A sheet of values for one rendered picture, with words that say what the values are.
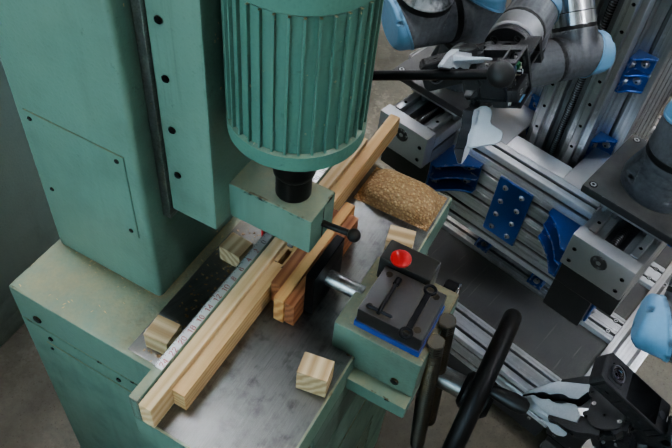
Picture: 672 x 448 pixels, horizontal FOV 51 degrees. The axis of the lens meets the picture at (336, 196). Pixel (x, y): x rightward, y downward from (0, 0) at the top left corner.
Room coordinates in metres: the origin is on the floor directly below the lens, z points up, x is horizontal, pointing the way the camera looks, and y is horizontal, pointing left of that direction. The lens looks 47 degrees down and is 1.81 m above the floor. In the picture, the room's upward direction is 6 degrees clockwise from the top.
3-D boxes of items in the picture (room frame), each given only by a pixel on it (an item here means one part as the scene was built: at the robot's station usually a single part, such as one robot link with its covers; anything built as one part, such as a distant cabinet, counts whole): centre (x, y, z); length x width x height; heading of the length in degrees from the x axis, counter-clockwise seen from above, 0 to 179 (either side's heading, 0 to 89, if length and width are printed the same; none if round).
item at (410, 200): (0.85, -0.11, 0.92); 0.14 x 0.09 x 0.04; 66
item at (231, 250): (0.76, 0.16, 0.82); 0.04 x 0.04 x 0.04; 63
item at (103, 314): (0.73, 0.17, 0.76); 0.57 x 0.45 x 0.09; 66
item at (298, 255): (0.68, 0.04, 0.92); 0.18 x 0.02 x 0.05; 156
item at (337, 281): (0.62, -0.02, 0.95); 0.09 x 0.07 x 0.09; 156
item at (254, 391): (0.61, -0.03, 0.87); 0.61 x 0.30 x 0.06; 156
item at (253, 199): (0.69, 0.08, 1.03); 0.14 x 0.07 x 0.09; 66
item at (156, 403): (0.67, 0.09, 0.93); 0.60 x 0.02 x 0.05; 156
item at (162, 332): (0.57, 0.24, 0.82); 0.04 x 0.04 x 0.04; 70
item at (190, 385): (0.72, 0.04, 0.92); 0.65 x 0.02 x 0.04; 156
